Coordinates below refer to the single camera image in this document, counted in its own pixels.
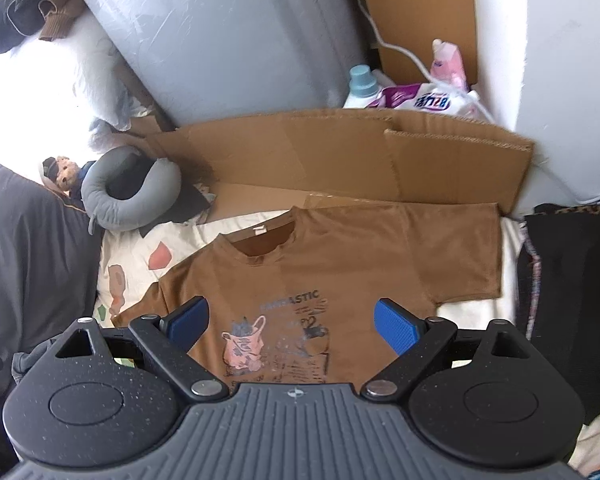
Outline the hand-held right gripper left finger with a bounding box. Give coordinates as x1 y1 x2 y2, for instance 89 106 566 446
54 296 231 404

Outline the white bottle with teal cap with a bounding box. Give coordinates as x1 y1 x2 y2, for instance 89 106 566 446
342 65 381 109

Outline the grey plastic-wrapped mattress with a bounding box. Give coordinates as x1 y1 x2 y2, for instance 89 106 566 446
62 0 376 128

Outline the large folded cardboard sheet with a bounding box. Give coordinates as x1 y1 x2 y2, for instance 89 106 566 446
130 109 536 223

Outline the white cable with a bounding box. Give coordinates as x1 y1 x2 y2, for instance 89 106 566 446
347 0 496 123

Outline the dark grey pillow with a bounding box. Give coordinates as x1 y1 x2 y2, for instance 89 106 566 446
0 161 103 461

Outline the brown knit garment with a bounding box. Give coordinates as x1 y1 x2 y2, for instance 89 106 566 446
37 0 86 42

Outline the pink bottle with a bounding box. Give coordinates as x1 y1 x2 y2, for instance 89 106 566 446
430 39 468 88

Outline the upright cardboard panel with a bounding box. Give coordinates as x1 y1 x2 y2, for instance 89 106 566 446
349 0 481 87

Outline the grey neck pillow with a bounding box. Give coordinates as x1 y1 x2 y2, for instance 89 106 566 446
80 146 182 235

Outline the purple and white detergent bag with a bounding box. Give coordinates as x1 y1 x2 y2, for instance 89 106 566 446
367 82 481 116

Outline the black garment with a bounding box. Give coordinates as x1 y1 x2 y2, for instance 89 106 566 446
0 0 68 56

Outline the cream printed bed sheet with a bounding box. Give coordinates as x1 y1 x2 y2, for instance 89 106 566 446
95 209 600 480

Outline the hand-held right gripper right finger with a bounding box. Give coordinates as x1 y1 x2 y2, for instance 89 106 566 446
360 297 534 404

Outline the pile of black clothes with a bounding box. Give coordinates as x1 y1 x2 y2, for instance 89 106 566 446
517 202 600 426

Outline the black cloth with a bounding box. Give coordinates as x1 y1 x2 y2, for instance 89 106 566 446
139 184 215 237

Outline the brown printed t-shirt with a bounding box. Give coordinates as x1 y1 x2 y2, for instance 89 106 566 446
111 202 503 386

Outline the brown plush toy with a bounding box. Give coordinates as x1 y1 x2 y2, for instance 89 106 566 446
42 156 88 196

